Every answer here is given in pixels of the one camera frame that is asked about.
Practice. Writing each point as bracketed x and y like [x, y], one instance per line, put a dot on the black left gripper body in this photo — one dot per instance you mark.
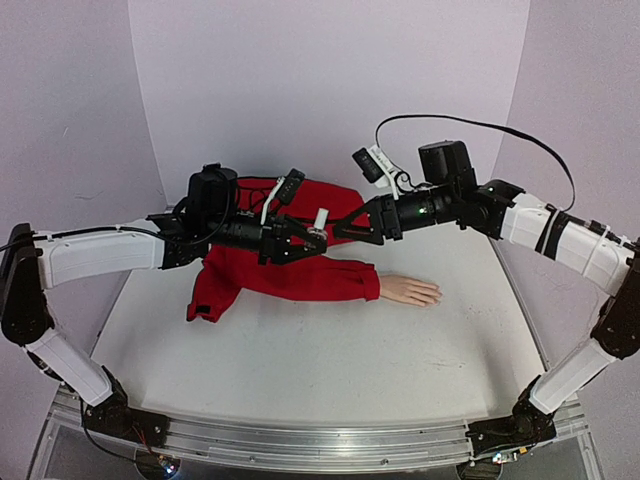
[274, 233]

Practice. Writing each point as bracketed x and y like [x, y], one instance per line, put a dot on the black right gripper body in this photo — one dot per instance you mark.
[389, 218]

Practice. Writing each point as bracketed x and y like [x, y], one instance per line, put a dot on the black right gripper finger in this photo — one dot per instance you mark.
[346, 235]
[357, 220]

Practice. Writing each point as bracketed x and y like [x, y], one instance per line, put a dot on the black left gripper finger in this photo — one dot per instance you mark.
[288, 253]
[299, 234]

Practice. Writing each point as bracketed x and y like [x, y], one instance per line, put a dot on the clear nail polish bottle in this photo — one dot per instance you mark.
[317, 237]

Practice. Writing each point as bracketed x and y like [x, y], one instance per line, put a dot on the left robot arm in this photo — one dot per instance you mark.
[208, 215]

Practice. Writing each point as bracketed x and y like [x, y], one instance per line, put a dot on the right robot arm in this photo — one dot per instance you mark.
[502, 211]

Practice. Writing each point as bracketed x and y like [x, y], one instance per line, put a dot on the red jacket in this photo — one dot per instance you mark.
[227, 271]

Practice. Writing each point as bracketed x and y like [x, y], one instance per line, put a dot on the mannequin hand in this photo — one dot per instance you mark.
[409, 291]

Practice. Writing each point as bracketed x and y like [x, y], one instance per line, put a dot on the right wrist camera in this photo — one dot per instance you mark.
[378, 169]

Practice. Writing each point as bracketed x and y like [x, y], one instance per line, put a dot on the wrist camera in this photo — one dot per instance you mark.
[378, 169]
[284, 191]

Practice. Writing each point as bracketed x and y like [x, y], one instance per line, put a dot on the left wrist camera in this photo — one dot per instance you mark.
[284, 191]

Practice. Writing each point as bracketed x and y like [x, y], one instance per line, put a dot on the aluminium table front rail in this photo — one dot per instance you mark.
[335, 449]

